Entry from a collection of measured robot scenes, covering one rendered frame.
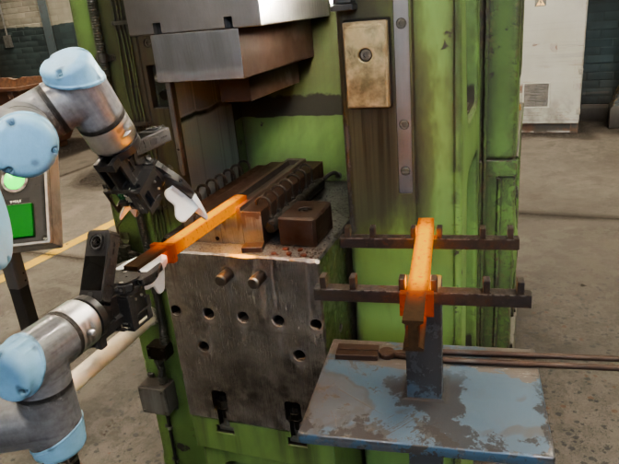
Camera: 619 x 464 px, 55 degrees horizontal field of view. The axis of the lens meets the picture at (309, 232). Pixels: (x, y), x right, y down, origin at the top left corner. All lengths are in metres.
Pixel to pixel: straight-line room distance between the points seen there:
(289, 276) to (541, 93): 5.35
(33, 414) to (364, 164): 0.81
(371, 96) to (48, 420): 0.83
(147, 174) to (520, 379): 0.74
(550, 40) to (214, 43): 5.31
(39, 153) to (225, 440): 1.00
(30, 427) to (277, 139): 1.11
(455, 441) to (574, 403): 1.40
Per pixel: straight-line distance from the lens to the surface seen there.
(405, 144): 1.28
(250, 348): 1.37
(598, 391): 2.46
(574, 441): 2.22
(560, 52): 6.36
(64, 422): 0.91
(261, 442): 1.53
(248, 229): 1.30
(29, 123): 0.76
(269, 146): 1.76
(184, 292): 1.38
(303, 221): 1.24
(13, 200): 1.46
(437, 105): 1.26
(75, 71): 0.89
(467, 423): 1.05
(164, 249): 1.08
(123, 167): 0.97
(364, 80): 1.25
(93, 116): 0.92
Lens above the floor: 1.39
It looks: 21 degrees down
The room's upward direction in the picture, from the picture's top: 5 degrees counter-clockwise
